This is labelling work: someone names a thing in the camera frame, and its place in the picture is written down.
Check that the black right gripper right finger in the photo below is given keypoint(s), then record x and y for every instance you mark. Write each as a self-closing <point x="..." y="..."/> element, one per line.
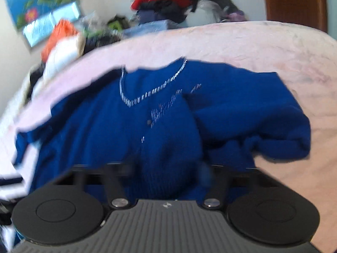
<point x="228" y="185"/>

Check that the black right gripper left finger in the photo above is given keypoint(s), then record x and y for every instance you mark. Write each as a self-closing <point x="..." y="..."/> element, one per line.
<point x="104" y="183"/>

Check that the blue knit sweater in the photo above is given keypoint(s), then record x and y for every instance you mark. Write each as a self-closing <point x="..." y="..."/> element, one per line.
<point x="170" y="125"/>

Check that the pile of dark clothes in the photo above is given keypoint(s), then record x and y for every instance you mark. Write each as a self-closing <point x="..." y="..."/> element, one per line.
<point x="188" y="12"/>

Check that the white cream pillow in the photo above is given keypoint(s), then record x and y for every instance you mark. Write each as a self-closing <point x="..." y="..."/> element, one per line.
<point x="66" y="51"/>

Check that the pink floral bed sheet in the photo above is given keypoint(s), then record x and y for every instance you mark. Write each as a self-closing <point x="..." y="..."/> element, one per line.
<point x="304" y="58"/>

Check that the light blue fleece blanket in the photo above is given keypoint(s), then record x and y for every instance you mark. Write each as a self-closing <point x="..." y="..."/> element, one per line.
<point x="150" y="27"/>

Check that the green plastic basket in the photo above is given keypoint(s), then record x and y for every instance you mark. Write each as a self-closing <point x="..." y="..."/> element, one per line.
<point x="119" y="23"/>

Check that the orange plastic bag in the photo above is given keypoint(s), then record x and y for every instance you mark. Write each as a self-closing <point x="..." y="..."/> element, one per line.
<point x="64" y="28"/>

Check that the brown wooden door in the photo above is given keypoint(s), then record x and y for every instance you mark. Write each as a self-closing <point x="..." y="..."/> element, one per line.
<point x="311" y="13"/>

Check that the window with white frame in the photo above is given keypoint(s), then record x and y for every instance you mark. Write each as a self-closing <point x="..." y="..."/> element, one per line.
<point x="42" y="27"/>

